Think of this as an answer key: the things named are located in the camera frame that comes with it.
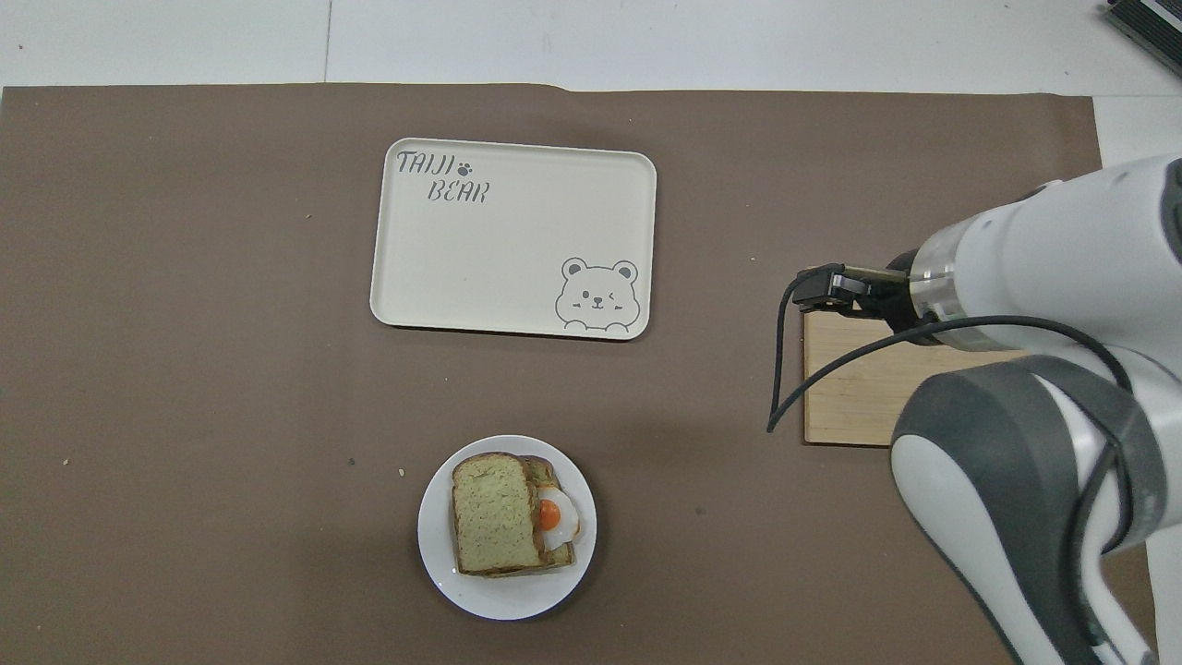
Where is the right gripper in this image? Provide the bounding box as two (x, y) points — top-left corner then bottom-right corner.
(846, 249), (935, 346)

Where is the white round plate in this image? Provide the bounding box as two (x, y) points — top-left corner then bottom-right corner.
(417, 434), (598, 622)

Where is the wooden cutting board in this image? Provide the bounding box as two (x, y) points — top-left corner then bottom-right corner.
(801, 267), (1035, 448)

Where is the black stand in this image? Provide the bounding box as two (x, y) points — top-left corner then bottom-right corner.
(1104, 0), (1182, 54)

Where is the cream tray with bear print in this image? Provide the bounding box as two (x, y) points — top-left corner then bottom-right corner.
(369, 138), (658, 342)

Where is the fried egg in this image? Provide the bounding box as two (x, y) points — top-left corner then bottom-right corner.
(535, 487), (583, 548)

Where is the green bread slice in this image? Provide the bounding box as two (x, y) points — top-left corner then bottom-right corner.
(480, 454), (579, 579)
(450, 452), (545, 575)

